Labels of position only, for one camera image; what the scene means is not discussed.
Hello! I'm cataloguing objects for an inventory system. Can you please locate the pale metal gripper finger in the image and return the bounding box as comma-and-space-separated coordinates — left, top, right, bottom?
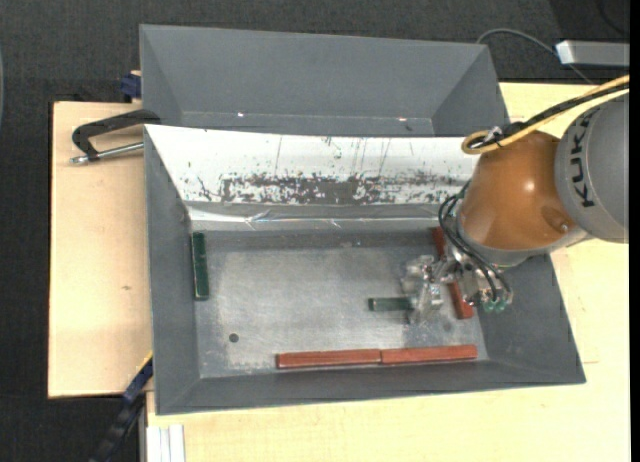
401, 255, 440, 297
411, 283, 447, 325

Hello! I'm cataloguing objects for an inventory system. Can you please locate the red-brown flat block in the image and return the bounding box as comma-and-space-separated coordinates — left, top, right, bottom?
275, 349, 383, 370
380, 344, 479, 365
431, 226, 475, 321

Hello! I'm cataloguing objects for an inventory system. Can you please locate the dark green flat block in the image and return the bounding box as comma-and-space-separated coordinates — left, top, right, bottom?
191, 231, 211, 300
367, 296, 413, 313

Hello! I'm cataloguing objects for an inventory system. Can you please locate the grey metal bin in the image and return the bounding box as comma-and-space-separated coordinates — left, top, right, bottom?
138, 23, 587, 416

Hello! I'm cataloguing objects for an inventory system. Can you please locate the pale wood flat board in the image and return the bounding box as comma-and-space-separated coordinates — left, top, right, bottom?
47, 99, 154, 400

